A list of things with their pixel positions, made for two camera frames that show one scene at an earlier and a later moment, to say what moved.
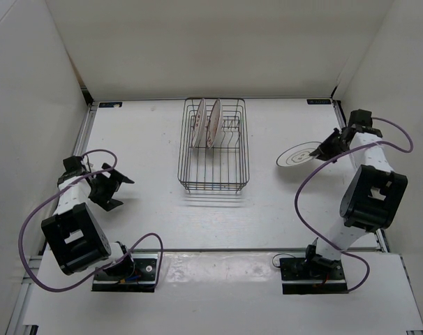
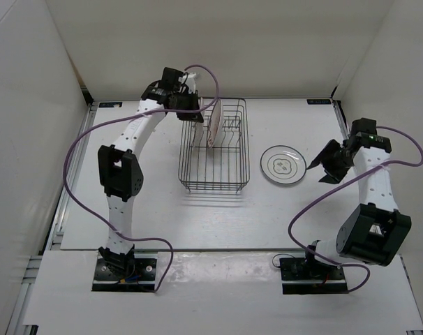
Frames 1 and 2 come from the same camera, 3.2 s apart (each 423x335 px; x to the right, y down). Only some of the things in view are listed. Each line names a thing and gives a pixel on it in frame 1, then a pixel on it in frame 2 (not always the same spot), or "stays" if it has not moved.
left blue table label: x=109 y=104 stays
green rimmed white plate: x=297 y=153 → x=283 y=164
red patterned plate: x=214 y=123 stays
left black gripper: x=114 y=182 → x=194 y=116
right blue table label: x=318 y=101 stays
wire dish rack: x=213 y=145 stays
